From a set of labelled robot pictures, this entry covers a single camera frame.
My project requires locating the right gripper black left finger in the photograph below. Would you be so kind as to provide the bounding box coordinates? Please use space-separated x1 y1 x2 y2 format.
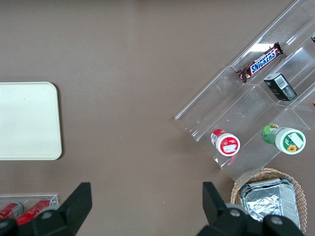
17 181 93 236

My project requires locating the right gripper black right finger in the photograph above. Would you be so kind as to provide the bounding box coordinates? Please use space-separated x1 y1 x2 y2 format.
196 181 264 236

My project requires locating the small wicker basket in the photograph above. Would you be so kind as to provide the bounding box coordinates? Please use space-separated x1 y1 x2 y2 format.
230 168 307 234

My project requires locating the cream plastic serving tray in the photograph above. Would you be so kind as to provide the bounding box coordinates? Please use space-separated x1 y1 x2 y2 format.
0 82 63 161

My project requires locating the clear acrylic bottle rack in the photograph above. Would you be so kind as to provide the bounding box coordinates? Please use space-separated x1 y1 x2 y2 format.
0 193 59 214

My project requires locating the red aluminium drink bottle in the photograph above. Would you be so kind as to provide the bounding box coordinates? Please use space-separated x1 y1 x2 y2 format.
0 201 24 219
16 198 53 226

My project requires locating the aluminium foil container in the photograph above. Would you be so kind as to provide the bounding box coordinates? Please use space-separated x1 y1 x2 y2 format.
238 176 301 231

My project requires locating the red cup with white lid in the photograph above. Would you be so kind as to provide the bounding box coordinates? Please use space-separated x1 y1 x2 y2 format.
210 128 241 156

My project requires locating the green cup with white lid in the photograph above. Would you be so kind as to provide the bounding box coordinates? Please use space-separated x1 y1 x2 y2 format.
261 123 307 155

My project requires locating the clear acrylic stepped display stand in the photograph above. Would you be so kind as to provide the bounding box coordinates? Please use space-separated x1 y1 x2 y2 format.
174 0 315 182

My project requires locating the small black carton box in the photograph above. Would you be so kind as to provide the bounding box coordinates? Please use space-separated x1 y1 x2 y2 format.
263 72 298 101

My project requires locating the Snickers chocolate bar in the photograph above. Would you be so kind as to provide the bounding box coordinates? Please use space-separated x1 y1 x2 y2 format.
236 42 284 84

